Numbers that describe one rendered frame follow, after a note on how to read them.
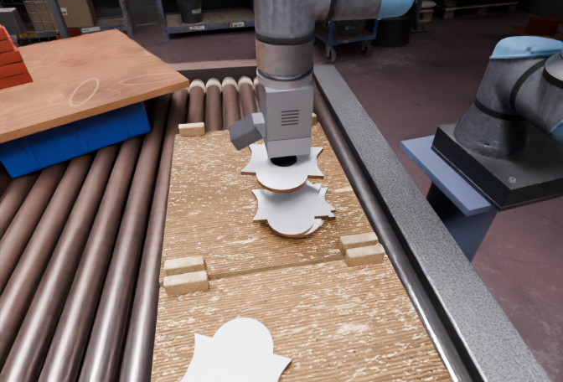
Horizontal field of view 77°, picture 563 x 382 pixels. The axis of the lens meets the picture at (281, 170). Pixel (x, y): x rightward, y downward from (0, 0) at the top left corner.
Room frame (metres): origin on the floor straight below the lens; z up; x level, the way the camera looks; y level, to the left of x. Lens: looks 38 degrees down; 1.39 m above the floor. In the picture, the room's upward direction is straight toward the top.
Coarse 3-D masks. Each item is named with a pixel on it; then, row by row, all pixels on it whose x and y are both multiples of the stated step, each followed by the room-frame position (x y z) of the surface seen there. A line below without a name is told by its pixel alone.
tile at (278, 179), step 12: (252, 144) 0.50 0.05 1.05; (264, 144) 0.50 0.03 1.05; (252, 156) 0.47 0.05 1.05; (264, 156) 0.47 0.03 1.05; (300, 156) 0.47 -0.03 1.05; (312, 156) 0.47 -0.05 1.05; (252, 168) 0.44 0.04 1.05; (264, 168) 0.44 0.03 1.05; (276, 168) 0.44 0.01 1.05; (288, 168) 0.44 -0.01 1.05; (300, 168) 0.44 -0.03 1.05; (312, 168) 0.44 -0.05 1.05; (264, 180) 0.41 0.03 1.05; (276, 180) 0.41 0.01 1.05; (288, 180) 0.41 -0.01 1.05; (300, 180) 0.41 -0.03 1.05; (276, 192) 0.39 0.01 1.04; (288, 192) 0.39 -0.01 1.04
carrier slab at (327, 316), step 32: (160, 288) 0.30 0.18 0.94; (224, 288) 0.30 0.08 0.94; (256, 288) 0.30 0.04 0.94; (288, 288) 0.30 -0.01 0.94; (320, 288) 0.30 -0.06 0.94; (352, 288) 0.30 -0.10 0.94; (384, 288) 0.30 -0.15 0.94; (160, 320) 0.25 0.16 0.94; (192, 320) 0.25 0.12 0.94; (224, 320) 0.25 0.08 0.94; (256, 320) 0.25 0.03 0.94; (288, 320) 0.25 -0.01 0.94; (320, 320) 0.25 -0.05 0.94; (352, 320) 0.25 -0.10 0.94; (384, 320) 0.25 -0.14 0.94; (416, 320) 0.25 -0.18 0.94; (160, 352) 0.21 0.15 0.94; (192, 352) 0.21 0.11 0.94; (288, 352) 0.21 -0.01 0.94; (320, 352) 0.21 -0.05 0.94; (352, 352) 0.21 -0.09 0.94; (384, 352) 0.21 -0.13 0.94; (416, 352) 0.21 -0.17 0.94
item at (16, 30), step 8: (0, 8) 1.48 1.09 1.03; (8, 8) 1.48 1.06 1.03; (16, 8) 1.49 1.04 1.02; (0, 16) 1.44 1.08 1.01; (8, 16) 1.44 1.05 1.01; (16, 16) 1.47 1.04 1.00; (8, 24) 1.44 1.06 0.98; (16, 24) 1.45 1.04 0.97; (8, 32) 1.44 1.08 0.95; (16, 32) 1.45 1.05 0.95
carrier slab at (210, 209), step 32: (320, 128) 0.74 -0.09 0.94; (192, 160) 0.61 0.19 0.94; (224, 160) 0.61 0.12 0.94; (320, 160) 0.61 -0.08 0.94; (192, 192) 0.51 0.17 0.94; (224, 192) 0.51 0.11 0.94; (352, 192) 0.51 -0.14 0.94; (192, 224) 0.43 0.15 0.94; (224, 224) 0.43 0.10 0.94; (256, 224) 0.43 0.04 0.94; (352, 224) 0.43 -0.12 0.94; (192, 256) 0.36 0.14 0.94; (224, 256) 0.36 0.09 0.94; (256, 256) 0.36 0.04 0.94; (288, 256) 0.36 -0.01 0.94; (320, 256) 0.36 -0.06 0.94
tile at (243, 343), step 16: (240, 320) 0.25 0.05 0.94; (224, 336) 0.22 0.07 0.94; (240, 336) 0.22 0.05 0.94; (256, 336) 0.22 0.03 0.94; (208, 352) 0.20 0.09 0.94; (224, 352) 0.20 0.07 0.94; (240, 352) 0.20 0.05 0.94; (256, 352) 0.20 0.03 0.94; (272, 352) 0.20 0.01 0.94; (192, 368) 0.19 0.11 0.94; (208, 368) 0.19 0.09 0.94; (224, 368) 0.19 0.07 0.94; (240, 368) 0.19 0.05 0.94; (256, 368) 0.19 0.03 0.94; (272, 368) 0.19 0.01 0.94
